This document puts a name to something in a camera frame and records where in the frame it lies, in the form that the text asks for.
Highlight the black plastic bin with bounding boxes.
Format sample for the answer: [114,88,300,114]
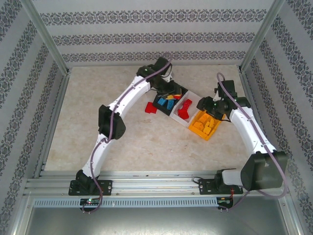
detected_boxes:
[153,83,189,117]

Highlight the white plastic bin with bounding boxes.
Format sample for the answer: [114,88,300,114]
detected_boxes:
[170,90,200,127]

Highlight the yellow plastic bin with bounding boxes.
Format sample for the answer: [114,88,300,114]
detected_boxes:
[187,110,222,141]

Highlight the grey metal sheet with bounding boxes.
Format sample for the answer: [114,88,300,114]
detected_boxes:
[14,195,300,235]

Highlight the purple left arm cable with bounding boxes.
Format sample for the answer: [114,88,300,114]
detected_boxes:
[82,51,173,213]

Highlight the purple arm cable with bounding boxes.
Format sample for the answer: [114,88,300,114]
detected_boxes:
[82,51,173,213]
[216,72,289,213]

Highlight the aluminium frame post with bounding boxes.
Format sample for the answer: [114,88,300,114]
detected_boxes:
[239,0,287,74]
[19,0,72,76]

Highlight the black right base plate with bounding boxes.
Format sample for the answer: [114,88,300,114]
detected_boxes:
[198,178,243,195]

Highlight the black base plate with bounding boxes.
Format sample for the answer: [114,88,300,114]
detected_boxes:
[68,180,113,196]
[198,178,243,195]

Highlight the aluminium table rail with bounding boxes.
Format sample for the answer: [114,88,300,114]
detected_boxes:
[23,170,291,196]

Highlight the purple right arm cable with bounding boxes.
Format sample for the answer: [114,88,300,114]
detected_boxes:
[216,72,289,213]

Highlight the grey slotted cable duct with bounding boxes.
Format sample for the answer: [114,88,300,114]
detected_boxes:
[32,197,220,209]

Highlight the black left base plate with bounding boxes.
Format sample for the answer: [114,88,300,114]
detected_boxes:
[68,180,113,196]

